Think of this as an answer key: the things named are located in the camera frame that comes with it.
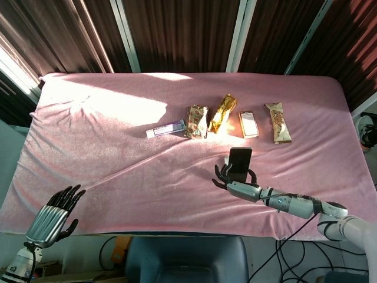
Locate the purple white tube box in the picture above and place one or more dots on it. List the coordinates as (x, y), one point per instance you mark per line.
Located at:
(166, 129)

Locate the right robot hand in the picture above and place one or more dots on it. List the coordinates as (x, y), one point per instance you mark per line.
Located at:
(241, 185)

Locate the beige red-print snack bag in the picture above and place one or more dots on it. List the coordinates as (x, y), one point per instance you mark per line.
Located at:
(197, 121)

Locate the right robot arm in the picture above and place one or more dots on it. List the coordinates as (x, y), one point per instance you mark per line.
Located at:
(318, 209)

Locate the beige long snack bar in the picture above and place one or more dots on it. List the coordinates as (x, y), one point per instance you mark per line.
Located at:
(278, 123)

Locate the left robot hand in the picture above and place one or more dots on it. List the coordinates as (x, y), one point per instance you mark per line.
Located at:
(51, 219)

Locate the small white orange box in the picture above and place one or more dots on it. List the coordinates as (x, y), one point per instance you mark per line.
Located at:
(249, 123)

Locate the black smartphone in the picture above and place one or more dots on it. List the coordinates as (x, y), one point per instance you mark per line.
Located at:
(240, 163)

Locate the pink tablecloth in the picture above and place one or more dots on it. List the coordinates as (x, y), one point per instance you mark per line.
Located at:
(147, 162)

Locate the cardboard box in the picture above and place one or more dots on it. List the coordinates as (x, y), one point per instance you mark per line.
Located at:
(120, 247)

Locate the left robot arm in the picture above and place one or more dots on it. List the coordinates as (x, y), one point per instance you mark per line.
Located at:
(20, 263)

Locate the gold foil snack wrapper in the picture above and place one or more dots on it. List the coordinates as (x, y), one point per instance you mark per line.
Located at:
(222, 113)

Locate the blue-grey chair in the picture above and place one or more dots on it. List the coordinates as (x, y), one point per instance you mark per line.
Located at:
(185, 261)

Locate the white sneaker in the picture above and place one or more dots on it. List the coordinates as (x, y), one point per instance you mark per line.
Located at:
(366, 129)

